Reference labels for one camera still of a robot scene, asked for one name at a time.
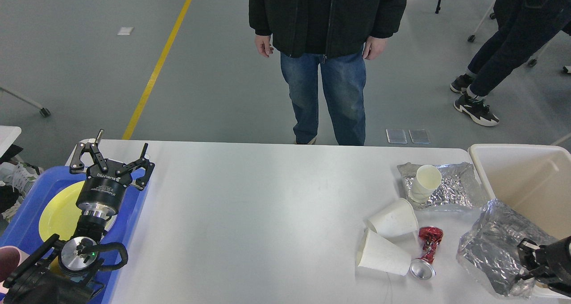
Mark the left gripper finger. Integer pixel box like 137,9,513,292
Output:
118,142,155,191
69,129,108,177

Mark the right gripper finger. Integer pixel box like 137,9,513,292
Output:
514,271,550,291
517,238,541,271

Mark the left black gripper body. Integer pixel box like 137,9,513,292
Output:
76,162,132,216

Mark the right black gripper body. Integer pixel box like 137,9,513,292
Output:
537,237,571,296

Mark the silver foil bag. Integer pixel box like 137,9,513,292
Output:
456,199,556,299

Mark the yellow plastic plate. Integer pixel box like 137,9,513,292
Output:
38,181,84,242

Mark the small foil wrapper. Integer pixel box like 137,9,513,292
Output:
397,162,491,211

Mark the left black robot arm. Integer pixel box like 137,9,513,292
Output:
4,131,155,304

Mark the pale green plate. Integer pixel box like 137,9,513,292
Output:
100,196,122,239

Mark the beige plastic bin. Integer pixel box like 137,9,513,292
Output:
469,145,571,299

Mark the white side table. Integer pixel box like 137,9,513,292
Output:
0,87,51,156

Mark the crushed red soda can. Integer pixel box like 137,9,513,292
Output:
410,225,444,280

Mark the pink ribbed cup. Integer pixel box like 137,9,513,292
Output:
0,246,29,284

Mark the upper white paper cup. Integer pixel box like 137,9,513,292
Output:
365,198,419,238

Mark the white paper cup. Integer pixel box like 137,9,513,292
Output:
365,198,419,238
355,229,412,276

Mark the lower white paper cup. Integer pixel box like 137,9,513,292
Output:
355,229,412,276

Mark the right floor outlet plate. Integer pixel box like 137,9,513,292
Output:
408,129,431,145

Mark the floor outlet plate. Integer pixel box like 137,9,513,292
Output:
386,129,408,145
408,129,431,145

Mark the left floor outlet plate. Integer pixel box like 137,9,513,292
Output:
386,129,408,145

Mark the person in black clothes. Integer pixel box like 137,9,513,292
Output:
450,0,571,127

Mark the person in blue jeans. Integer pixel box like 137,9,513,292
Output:
248,0,407,146

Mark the white rolling chair frame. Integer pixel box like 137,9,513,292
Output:
467,0,551,67

